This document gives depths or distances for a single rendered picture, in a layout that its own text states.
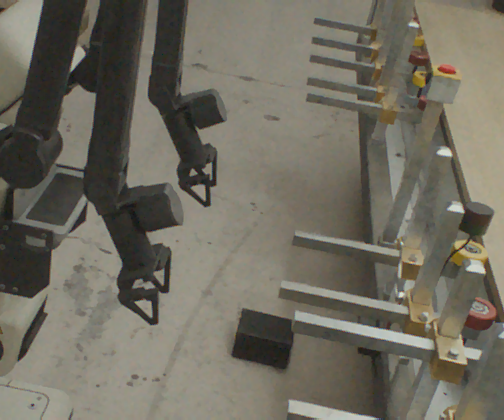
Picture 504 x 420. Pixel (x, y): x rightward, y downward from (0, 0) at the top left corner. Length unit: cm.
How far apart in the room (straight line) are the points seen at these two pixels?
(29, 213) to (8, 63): 29
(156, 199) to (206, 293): 194
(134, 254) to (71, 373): 146
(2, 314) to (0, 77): 50
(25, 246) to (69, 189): 18
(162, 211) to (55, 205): 35
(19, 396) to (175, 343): 83
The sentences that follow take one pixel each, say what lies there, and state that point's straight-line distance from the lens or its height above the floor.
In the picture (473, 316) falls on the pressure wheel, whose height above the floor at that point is 90.
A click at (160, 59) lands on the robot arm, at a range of 164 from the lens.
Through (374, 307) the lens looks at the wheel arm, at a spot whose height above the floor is 86.
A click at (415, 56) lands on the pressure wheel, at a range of 338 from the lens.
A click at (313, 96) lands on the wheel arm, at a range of 290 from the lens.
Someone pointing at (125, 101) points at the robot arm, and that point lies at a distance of 121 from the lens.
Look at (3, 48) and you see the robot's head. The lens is 140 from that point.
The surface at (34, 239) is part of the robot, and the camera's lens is 150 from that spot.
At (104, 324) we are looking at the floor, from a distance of 296.
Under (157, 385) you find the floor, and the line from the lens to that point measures 274.
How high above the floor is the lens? 183
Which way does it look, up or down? 33 degrees down
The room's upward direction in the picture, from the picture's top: 11 degrees clockwise
